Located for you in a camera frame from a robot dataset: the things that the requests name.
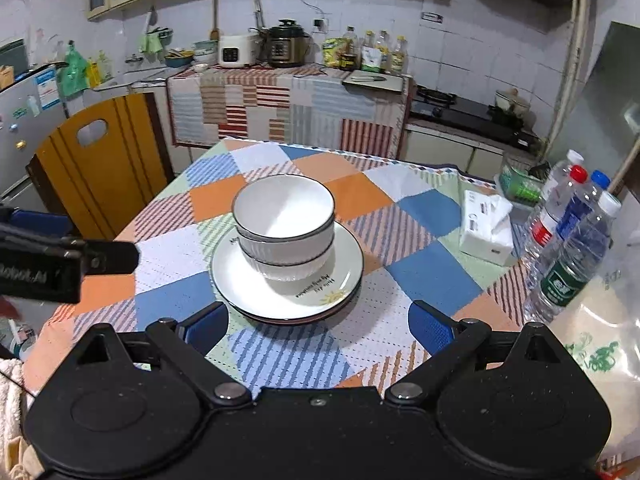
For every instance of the green plastic basket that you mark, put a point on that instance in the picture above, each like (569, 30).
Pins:
(520, 187)

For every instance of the black gas stove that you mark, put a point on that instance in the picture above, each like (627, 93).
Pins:
(465, 110)

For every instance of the white wall pipe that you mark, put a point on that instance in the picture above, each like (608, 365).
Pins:
(578, 25)

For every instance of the blue basin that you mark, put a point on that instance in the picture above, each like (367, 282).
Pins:
(177, 60)

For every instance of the clear printed plastic bag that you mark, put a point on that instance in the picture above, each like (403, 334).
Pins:
(600, 360)

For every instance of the dark sauce bottle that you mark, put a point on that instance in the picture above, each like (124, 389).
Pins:
(350, 57)

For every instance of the cream cooking pot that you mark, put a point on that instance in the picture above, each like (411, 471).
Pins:
(511, 102)

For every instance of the silver refrigerator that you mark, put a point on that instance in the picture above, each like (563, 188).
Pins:
(25, 125)

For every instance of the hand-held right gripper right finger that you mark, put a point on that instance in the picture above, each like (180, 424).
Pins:
(430, 327)

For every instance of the black steel pressure cooker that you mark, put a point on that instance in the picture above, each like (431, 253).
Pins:
(285, 45)

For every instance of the green plastic bag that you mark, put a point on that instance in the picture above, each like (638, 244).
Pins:
(72, 72)

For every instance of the red cap water bottle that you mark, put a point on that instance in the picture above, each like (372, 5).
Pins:
(547, 220)

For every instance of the clear water bottle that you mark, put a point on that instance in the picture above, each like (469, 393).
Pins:
(557, 175)

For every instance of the grey cutting board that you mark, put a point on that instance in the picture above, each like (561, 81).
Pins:
(372, 86)

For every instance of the white tissue pack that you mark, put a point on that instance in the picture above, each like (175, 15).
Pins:
(482, 232)

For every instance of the white printed plate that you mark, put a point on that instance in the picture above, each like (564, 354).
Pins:
(345, 260)

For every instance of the white green bowl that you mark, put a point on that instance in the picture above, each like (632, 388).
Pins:
(205, 52)

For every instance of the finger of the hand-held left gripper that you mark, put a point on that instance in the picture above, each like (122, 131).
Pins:
(112, 258)
(42, 222)

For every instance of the cooking oil bottle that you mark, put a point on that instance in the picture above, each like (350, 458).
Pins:
(383, 55)
(369, 57)
(398, 60)

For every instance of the white sink counter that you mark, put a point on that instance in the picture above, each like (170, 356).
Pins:
(145, 77)

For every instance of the yellow wooden chair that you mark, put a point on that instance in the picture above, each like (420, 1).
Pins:
(125, 160)

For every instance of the yellow green food packet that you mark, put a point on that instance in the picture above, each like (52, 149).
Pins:
(332, 52)

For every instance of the brown rimmed plate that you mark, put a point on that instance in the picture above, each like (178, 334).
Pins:
(295, 320)

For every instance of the white rice cooker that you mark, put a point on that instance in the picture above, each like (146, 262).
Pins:
(235, 52)

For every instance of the beige towel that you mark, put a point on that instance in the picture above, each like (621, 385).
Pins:
(10, 410)

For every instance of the blue cap water bottle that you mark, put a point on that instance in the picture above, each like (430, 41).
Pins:
(577, 205)

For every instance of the green hanging cloth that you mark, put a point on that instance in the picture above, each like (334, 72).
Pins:
(150, 41)

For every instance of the kitchen knife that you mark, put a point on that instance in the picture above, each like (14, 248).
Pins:
(372, 79)

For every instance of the grey metal panel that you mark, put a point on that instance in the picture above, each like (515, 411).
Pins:
(610, 100)

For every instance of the white stove cabinet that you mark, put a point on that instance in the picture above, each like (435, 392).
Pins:
(450, 152)

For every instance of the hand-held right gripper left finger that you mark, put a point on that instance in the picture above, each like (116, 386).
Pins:
(207, 327)

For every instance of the green label water bottle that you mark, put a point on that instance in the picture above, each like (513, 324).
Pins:
(570, 270)

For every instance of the yellow bottle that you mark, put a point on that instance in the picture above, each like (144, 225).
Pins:
(93, 74)

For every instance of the white ribbed bowl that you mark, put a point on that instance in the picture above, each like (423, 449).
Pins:
(290, 275)
(280, 210)

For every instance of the striped patchwork counter cloth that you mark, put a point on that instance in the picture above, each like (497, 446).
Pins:
(300, 110)

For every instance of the wooden spatula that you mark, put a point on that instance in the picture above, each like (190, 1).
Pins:
(215, 32)

